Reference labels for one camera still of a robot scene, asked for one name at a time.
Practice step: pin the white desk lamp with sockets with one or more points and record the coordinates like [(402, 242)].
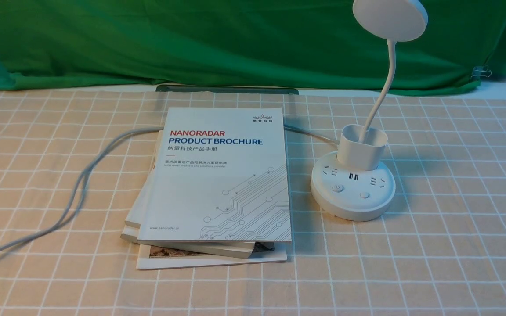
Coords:
[(352, 183)]

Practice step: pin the white Nanoradar product brochure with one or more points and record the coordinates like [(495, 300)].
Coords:
[(220, 175)]

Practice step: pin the green backdrop cloth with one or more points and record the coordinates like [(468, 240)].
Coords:
[(47, 44)]

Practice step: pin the thick book under brochure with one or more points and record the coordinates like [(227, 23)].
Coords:
[(218, 249)]

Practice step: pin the bottom white magazine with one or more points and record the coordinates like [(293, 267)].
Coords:
[(154, 258)]

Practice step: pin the beige checked tablecloth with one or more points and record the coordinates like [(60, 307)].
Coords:
[(439, 250)]

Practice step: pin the metal binder clip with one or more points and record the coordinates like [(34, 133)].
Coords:
[(480, 72)]

